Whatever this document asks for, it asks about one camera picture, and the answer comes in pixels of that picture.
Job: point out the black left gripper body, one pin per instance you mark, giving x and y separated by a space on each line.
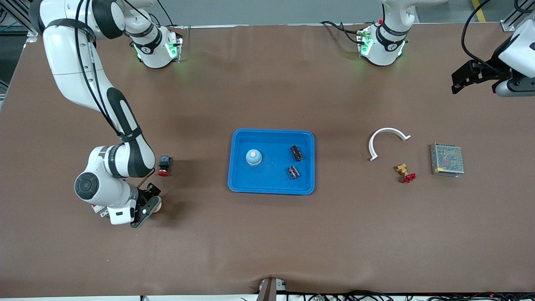
490 68

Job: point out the dark brown relay block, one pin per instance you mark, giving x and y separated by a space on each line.
297 153

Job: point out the blue plastic tray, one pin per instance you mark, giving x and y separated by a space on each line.
271 184

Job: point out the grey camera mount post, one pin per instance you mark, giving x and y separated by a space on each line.
267 290

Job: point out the blue dome bell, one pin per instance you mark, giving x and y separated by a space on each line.
158 207
253 157

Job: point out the white curved plastic clip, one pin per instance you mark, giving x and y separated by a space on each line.
389 129

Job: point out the metal mesh power supply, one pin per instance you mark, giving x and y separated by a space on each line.
447 159

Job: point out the black red push button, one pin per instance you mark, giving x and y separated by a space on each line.
164 165

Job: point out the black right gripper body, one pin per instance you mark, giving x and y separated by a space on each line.
146 196

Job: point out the white red circuit breaker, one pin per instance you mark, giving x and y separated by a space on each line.
100 211

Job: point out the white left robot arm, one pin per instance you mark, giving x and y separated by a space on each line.
382 46

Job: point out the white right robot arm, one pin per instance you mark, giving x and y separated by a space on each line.
67 54

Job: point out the brown table mat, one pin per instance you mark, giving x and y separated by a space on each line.
267 234

